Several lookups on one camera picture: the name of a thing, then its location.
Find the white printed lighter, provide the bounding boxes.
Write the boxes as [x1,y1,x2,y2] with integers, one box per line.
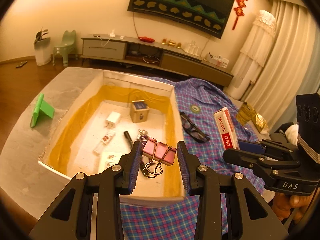
[93,133,114,154]

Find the wall television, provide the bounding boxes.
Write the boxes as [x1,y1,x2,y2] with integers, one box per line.
[127,0,234,38]

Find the person right hand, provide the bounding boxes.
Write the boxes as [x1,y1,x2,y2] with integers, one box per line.
[271,192,313,224]

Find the beige curtain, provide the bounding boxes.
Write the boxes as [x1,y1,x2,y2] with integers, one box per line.
[245,0,318,130]

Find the green phone stand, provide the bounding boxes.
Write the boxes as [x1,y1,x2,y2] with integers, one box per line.
[30,93,55,128]

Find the green plastic chair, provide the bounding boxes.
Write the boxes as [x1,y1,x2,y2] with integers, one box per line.
[53,30,79,67]

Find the white trash bin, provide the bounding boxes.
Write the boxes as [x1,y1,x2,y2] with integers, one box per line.
[34,29,51,66]

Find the gold square tin box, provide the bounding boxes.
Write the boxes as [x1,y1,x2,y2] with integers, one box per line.
[130,100,150,123]

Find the blue plaid shirt cloth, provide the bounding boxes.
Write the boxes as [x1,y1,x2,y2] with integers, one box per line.
[121,78,264,239]

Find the red staples box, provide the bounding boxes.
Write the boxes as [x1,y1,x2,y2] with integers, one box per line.
[213,107,240,150]

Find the black glasses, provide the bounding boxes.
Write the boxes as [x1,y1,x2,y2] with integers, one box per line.
[180,112,210,144]

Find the red chinese knot ornament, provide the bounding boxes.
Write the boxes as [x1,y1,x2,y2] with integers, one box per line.
[232,0,248,30]

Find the white floor air conditioner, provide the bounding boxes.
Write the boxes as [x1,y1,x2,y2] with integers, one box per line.
[225,10,277,100]

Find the pink binder clip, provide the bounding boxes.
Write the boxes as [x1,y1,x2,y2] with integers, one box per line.
[142,137,177,178]

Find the gold foil bag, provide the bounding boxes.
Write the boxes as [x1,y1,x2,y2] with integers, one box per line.
[252,113,269,134]

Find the grey tv cabinet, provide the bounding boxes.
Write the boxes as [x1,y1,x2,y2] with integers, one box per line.
[81,34,233,87]

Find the green tape roll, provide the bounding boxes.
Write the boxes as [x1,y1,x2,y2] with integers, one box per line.
[190,105,201,114]

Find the black marker pen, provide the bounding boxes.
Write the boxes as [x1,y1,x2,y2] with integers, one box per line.
[124,131,145,172]

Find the purple silver action figure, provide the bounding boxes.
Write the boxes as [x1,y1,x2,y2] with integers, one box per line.
[137,129,149,142]

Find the white foam box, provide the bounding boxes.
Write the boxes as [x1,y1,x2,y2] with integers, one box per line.
[37,69,187,209]

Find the white charger plug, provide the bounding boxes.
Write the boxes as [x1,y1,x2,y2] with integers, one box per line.
[105,111,121,128]

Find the white storage box on cabinet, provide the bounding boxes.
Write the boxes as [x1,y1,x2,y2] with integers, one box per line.
[205,53,229,68]

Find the white tissue pack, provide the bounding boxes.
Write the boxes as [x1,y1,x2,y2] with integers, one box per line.
[105,155,118,168]

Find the red tray on cabinet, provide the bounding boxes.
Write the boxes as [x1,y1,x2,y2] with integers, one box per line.
[138,36,155,43]

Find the clear glasses set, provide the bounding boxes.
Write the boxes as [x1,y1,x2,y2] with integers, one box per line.
[181,41,201,56]

